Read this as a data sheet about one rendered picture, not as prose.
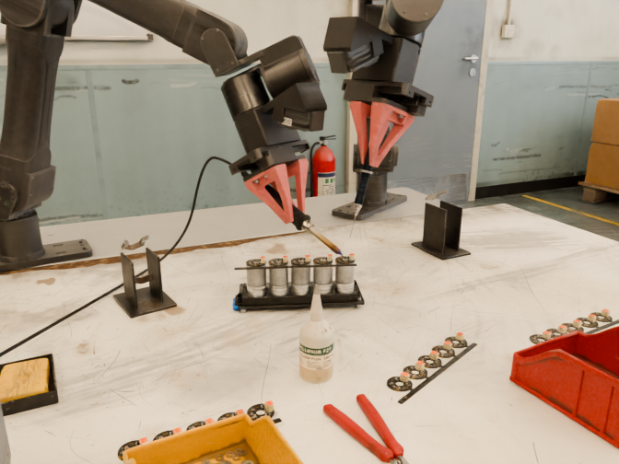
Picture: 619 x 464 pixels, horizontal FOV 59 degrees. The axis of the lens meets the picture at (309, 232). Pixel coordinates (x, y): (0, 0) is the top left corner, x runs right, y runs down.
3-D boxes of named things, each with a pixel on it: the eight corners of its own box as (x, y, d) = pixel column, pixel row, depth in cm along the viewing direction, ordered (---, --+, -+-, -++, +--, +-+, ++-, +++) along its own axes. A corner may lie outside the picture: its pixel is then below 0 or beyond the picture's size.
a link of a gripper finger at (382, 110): (370, 164, 66) (389, 86, 65) (327, 156, 71) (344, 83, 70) (402, 173, 71) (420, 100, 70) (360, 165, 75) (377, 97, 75)
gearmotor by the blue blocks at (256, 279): (247, 295, 71) (246, 258, 70) (266, 295, 72) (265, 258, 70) (247, 303, 69) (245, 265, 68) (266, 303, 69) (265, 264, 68)
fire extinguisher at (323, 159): (308, 218, 363) (308, 134, 346) (329, 215, 369) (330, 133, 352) (317, 225, 350) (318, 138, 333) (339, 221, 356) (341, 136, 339)
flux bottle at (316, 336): (296, 381, 55) (295, 289, 52) (304, 364, 58) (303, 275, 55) (329, 386, 54) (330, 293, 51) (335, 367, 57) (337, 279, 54)
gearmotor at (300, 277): (290, 294, 72) (290, 257, 70) (309, 293, 72) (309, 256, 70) (291, 302, 70) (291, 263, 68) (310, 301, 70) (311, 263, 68)
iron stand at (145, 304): (165, 316, 76) (145, 250, 78) (182, 301, 69) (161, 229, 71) (121, 328, 73) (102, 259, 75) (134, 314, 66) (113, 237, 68)
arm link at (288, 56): (322, 83, 78) (287, 0, 75) (317, 87, 70) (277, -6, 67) (251, 116, 81) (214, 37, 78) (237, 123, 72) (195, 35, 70)
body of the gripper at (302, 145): (313, 151, 76) (294, 101, 76) (262, 161, 69) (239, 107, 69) (283, 168, 81) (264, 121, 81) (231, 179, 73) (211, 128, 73)
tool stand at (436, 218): (446, 265, 95) (426, 206, 98) (483, 249, 86) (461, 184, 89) (419, 271, 93) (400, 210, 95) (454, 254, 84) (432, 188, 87)
